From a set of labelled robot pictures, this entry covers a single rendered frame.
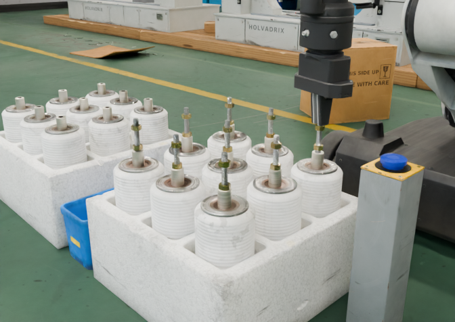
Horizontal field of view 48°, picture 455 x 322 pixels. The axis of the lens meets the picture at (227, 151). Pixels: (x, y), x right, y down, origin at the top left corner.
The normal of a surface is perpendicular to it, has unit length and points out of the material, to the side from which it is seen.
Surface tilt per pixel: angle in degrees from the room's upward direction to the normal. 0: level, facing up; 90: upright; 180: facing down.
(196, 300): 90
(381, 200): 90
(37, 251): 0
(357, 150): 45
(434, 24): 95
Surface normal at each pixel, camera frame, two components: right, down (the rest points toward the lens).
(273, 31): -0.71, 0.25
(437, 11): -0.69, 0.01
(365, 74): 0.28, 0.33
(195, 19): 0.70, 0.25
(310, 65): -0.84, 0.19
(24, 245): 0.00, -0.94
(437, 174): -0.51, -0.48
